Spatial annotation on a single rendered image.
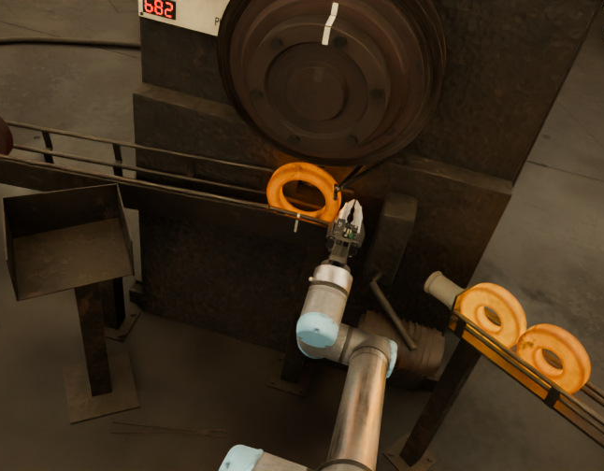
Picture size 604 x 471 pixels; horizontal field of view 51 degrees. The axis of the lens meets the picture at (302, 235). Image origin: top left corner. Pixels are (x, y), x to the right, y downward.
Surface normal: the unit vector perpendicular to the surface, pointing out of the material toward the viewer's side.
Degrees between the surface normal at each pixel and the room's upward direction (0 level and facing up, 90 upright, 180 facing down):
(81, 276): 5
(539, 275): 0
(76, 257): 5
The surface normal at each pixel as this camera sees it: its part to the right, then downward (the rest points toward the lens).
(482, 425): 0.14, -0.71
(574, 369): -0.75, 0.38
